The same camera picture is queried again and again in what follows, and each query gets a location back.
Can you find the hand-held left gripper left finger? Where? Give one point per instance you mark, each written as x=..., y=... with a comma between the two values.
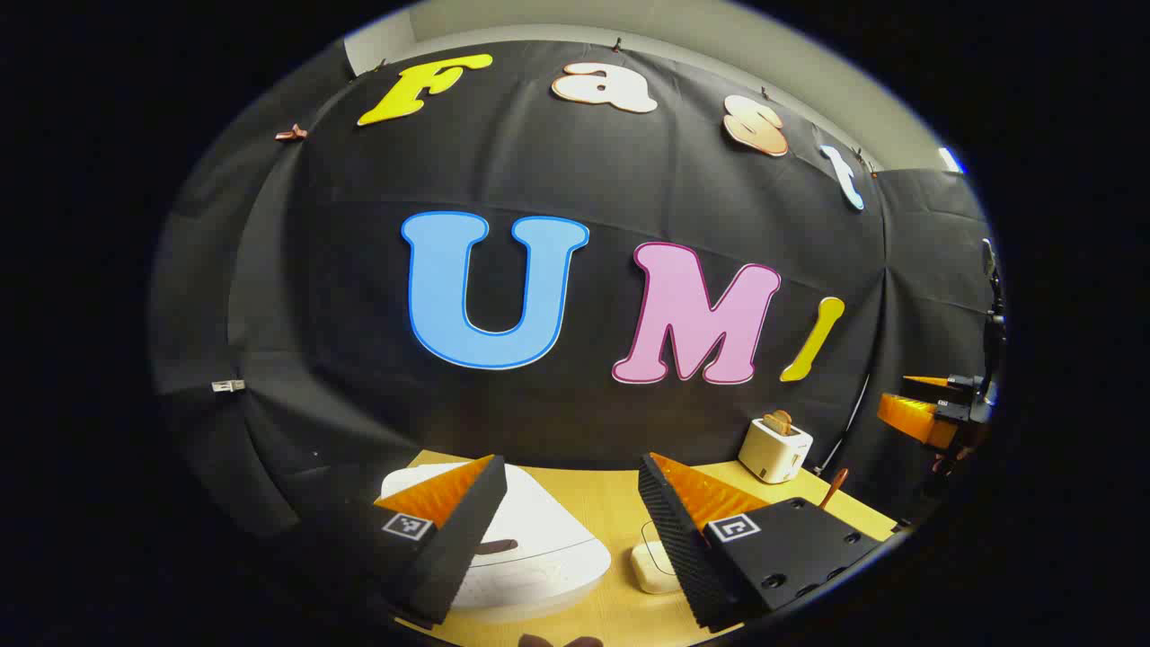
x=467, y=539

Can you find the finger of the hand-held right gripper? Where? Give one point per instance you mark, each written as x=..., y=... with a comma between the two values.
x=925, y=388
x=912, y=418

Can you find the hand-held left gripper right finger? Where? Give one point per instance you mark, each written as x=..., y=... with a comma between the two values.
x=674, y=539

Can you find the white rice cooker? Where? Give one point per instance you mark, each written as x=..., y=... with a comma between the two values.
x=539, y=539

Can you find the brown wooden spoon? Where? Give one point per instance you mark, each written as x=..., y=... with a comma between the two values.
x=834, y=488

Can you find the white toaster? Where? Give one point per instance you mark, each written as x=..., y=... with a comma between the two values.
x=773, y=454

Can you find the brown toast slice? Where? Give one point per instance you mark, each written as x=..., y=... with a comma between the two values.
x=778, y=422

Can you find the white cloth clip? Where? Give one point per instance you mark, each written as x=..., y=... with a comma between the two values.
x=227, y=385

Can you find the black backdrop cloth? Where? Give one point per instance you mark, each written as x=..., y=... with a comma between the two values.
x=629, y=180

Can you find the copper cloth clip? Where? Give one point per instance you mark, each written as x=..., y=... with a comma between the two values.
x=290, y=134

